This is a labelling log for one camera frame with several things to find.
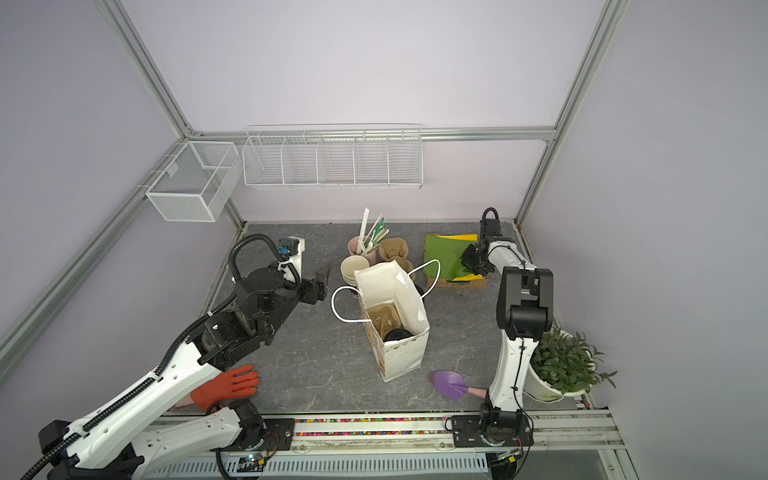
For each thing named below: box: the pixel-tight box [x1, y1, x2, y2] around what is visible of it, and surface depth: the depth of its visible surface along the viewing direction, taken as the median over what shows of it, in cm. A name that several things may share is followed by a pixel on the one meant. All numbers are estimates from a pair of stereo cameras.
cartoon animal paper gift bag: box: [354, 260, 430, 382], surface depth 78 cm
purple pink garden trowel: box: [429, 370, 488, 401], surface depth 82 cm
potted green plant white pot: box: [524, 328, 617, 402], surface depth 69 cm
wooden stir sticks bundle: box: [356, 207, 390, 255], surface depth 96 cm
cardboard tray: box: [427, 277, 488, 289], surface depth 101 cm
